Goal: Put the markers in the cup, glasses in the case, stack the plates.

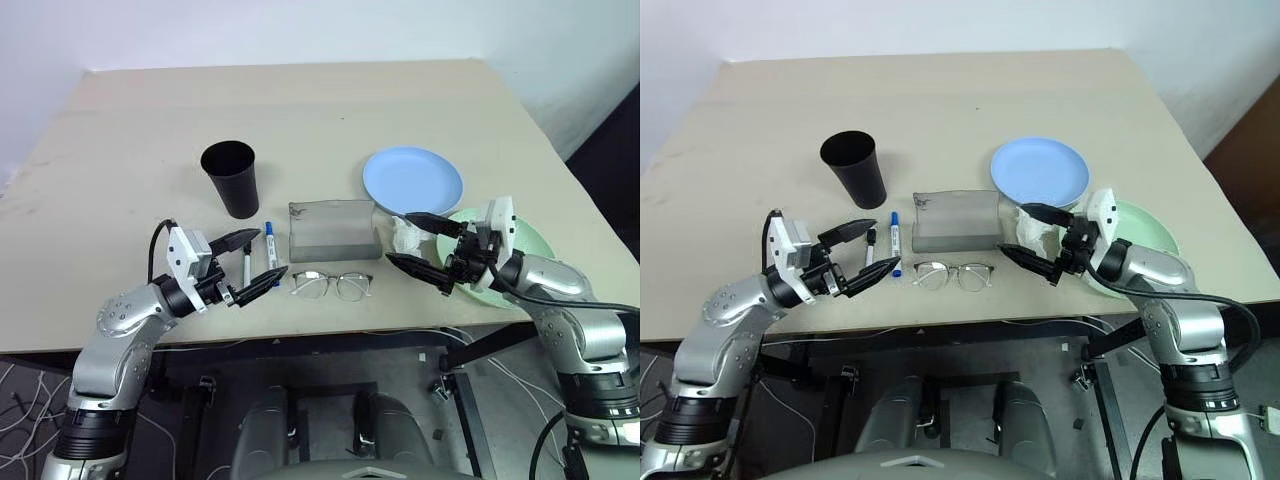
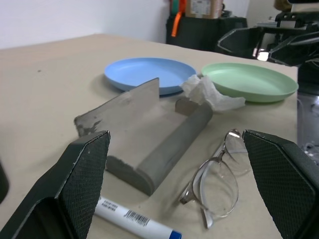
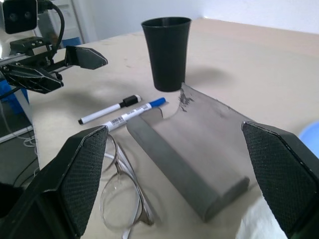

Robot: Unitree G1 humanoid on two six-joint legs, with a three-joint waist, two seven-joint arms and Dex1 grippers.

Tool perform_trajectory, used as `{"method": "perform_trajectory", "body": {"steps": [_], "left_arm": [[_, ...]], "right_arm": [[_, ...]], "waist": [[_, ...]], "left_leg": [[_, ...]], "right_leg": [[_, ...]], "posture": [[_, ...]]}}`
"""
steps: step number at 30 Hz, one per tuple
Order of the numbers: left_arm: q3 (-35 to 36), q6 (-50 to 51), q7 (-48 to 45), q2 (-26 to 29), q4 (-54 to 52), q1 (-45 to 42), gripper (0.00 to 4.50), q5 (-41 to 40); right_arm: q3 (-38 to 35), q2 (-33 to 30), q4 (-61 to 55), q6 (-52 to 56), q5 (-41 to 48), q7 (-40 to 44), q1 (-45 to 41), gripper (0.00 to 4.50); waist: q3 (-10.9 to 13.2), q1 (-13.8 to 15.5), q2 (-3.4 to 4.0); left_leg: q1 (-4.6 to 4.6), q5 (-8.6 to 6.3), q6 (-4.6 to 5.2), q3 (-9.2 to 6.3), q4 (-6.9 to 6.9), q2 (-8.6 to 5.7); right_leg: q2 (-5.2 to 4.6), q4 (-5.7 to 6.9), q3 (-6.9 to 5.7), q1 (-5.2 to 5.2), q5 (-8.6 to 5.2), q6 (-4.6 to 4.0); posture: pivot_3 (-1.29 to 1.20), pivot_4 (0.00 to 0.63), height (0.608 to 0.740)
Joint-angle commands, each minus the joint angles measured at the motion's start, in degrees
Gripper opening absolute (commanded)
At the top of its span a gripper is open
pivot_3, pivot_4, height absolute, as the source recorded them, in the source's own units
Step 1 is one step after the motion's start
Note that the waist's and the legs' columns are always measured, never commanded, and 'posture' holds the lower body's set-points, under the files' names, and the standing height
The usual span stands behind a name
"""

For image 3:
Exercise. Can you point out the pale round plate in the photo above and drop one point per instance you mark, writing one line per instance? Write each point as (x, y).
(311, 139)

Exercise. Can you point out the black plastic cup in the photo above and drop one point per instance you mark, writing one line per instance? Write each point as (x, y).
(167, 54)

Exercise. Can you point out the grey glasses case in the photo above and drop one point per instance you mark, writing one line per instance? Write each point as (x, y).
(189, 149)

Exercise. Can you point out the white tissue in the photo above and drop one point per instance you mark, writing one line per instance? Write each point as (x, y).
(256, 219)

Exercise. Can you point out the blue box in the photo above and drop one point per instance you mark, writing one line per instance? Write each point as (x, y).
(15, 104)

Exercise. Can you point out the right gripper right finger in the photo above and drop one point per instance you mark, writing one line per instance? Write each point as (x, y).
(281, 174)

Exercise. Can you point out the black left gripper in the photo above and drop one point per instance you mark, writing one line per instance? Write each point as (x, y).
(32, 57)

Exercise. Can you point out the black capped white marker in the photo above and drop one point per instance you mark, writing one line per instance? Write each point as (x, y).
(104, 110)

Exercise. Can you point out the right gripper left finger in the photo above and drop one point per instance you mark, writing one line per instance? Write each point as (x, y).
(74, 179)

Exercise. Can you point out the clear frame eyeglasses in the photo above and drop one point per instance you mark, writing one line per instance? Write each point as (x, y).
(135, 184)

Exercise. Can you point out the blue capped white marker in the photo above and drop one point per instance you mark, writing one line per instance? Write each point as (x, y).
(134, 112)

